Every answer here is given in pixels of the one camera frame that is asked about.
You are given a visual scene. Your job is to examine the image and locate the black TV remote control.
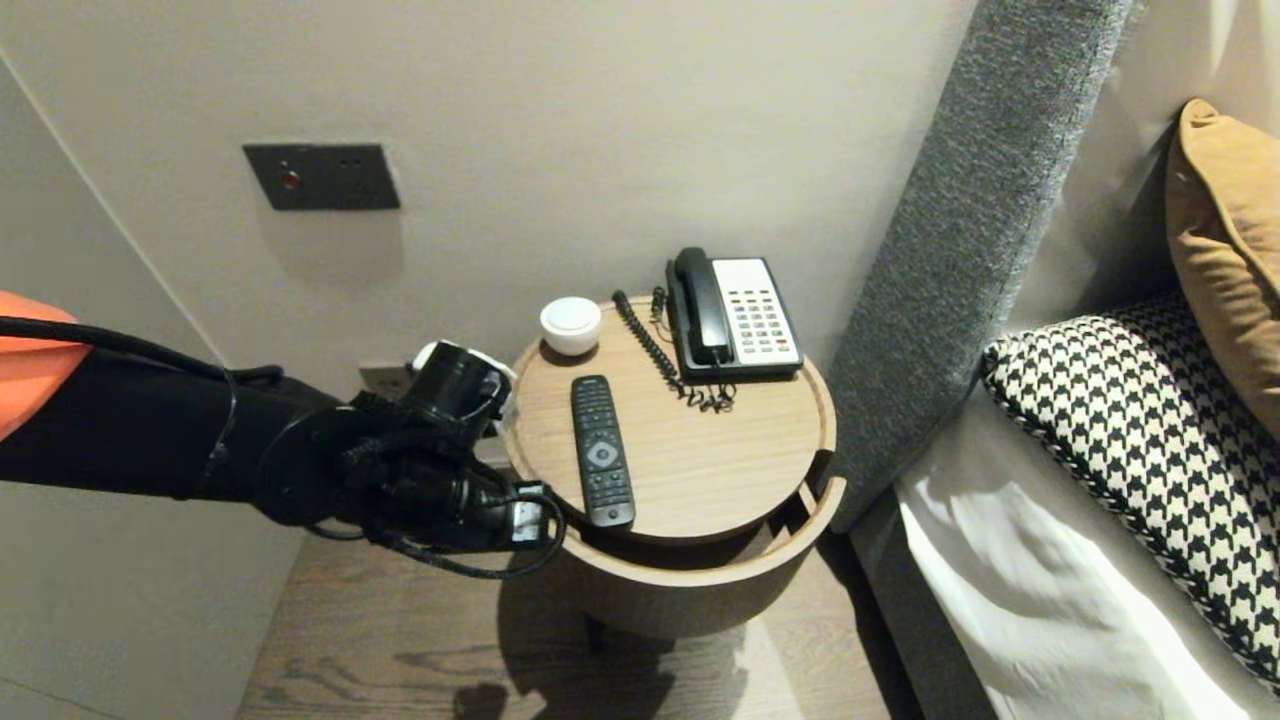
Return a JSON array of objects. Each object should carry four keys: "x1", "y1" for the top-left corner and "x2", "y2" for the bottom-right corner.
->
[{"x1": 571, "y1": 375, "x2": 637, "y2": 529}]

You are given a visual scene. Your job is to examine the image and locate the curved-front wooden drawer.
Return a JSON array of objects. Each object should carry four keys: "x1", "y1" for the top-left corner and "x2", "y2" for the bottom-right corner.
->
[{"x1": 555, "y1": 475, "x2": 848, "y2": 641}]

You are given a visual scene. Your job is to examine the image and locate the white round puck device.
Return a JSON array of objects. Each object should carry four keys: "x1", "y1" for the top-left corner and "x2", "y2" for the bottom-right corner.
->
[{"x1": 540, "y1": 297, "x2": 603, "y2": 357}]

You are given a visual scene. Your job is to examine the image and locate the round wooden nightstand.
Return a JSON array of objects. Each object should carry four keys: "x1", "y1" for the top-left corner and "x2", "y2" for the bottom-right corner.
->
[{"x1": 500, "y1": 295, "x2": 837, "y2": 651}]

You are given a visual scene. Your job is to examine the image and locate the black telephone handset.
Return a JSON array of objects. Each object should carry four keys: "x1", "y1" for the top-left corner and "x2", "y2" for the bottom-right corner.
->
[{"x1": 674, "y1": 247, "x2": 733, "y2": 366}]

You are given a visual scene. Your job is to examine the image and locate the black and white telephone base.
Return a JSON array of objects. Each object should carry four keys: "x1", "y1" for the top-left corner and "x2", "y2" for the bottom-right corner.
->
[{"x1": 666, "y1": 257, "x2": 804, "y2": 382}]

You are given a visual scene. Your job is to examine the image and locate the grey upholstered headboard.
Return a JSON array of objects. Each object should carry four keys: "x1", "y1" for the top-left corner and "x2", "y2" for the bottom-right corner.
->
[{"x1": 818, "y1": 0, "x2": 1136, "y2": 534}]

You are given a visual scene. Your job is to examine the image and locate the white bed sheet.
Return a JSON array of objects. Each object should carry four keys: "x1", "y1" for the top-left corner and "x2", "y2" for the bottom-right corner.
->
[{"x1": 895, "y1": 385, "x2": 1280, "y2": 720}]

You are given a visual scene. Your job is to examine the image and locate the black white houndstooth pillow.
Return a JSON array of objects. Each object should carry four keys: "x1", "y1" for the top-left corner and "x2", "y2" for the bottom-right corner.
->
[{"x1": 978, "y1": 295, "x2": 1280, "y2": 689}]

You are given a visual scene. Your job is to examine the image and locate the mustard brown cushion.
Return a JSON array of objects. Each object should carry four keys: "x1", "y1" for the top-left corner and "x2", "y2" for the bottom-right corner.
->
[{"x1": 1165, "y1": 98, "x2": 1280, "y2": 441}]

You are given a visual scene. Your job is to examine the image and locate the beige wall power outlet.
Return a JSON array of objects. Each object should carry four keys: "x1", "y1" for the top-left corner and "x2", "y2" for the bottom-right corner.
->
[{"x1": 360, "y1": 363, "x2": 413, "y2": 401}]

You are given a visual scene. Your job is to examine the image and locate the black coiled telephone cord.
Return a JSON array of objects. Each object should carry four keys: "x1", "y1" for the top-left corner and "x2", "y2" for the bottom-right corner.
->
[{"x1": 612, "y1": 286, "x2": 738, "y2": 414}]

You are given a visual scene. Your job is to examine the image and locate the dark wall switch panel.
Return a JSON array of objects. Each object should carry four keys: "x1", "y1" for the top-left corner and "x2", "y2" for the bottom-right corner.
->
[{"x1": 243, "y1": 144, "x2": 401, "y2": 211}]

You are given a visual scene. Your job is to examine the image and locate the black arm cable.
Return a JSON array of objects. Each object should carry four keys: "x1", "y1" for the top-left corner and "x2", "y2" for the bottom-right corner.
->
[{"x1": 0, "y1": 315, "x2": 568, "y2": 581}]

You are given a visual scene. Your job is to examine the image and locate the grey upholstered bed frame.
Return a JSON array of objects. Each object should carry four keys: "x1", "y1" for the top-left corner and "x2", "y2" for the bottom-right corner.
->
[{"x1": 850, "y1": 490, "x2": 1001, "y2": 720}]

